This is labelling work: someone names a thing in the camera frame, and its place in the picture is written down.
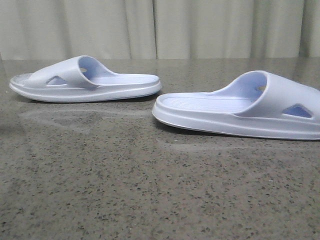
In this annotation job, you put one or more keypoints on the light blue slipper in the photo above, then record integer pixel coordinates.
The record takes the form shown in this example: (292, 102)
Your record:
(83, 79)
(256, 104)

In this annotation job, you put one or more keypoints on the beige pleated curtain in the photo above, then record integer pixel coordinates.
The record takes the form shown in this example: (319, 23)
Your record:
(159, 29)

